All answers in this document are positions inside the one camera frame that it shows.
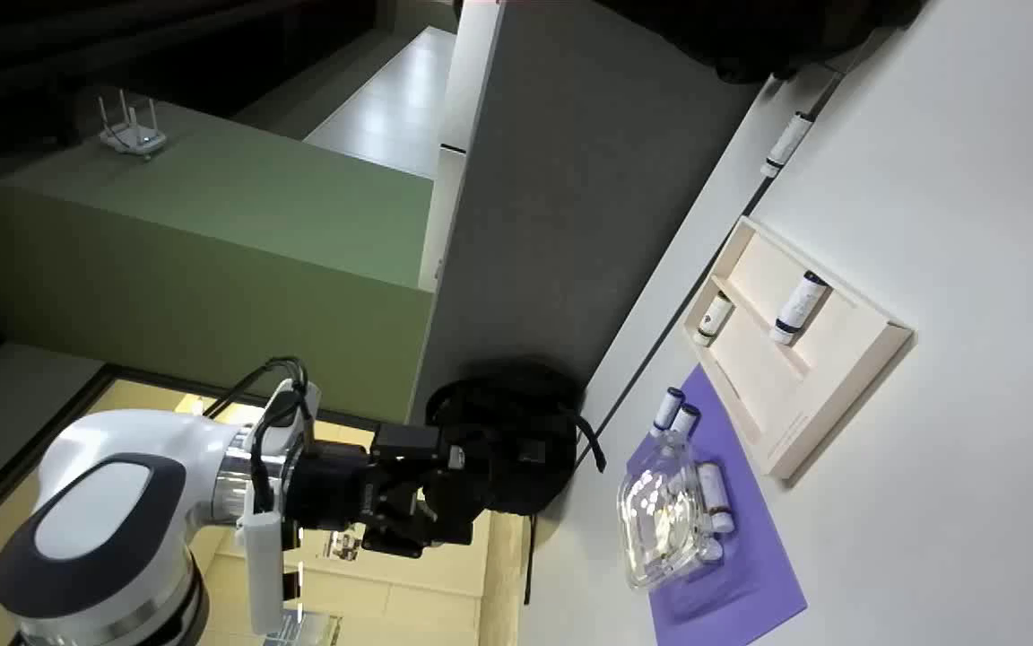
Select small bottle in box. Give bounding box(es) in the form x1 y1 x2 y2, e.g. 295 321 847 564
696 292 734 340

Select wooden compartment box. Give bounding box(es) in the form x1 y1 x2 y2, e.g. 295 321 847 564
682 219 910 486

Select green partition wall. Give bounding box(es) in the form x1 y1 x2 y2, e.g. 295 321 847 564
0 107 432 420

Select white bottle black cap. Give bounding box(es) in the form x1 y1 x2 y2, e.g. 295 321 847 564
761 111 815 181

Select black backpack near robot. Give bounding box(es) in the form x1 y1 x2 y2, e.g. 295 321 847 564
423 358 607 516

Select white bottle on mat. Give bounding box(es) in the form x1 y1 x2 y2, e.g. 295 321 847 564
654 388 685 434
700 463 734 536
668 407 700 442
696 536 725 569

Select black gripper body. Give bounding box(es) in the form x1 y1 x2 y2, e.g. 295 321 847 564
288 424 441 552

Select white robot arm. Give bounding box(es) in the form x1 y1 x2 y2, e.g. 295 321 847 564
0 376 483 646

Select white bottle in box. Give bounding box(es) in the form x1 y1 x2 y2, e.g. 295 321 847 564
770 273 829 346

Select grey desk divider panel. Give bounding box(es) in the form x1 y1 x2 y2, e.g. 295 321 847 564
415 0 752 396

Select black bag far end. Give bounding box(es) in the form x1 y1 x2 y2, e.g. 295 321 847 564
597 0 925 83

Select purple mat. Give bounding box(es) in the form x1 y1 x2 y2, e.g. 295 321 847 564
619 371 808 646

